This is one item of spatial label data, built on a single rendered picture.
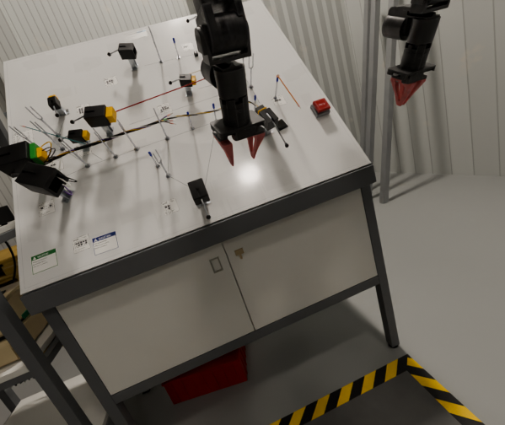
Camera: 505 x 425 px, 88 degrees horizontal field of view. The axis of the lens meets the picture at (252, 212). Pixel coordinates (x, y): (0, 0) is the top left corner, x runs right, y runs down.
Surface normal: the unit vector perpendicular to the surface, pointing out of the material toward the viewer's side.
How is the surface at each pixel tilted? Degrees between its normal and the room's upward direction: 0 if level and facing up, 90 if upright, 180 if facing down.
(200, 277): 90
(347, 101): 90
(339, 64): 90
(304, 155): 53
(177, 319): 90
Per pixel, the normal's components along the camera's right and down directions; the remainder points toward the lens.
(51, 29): 0.33, 0.17
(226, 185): 0.00, -0.37
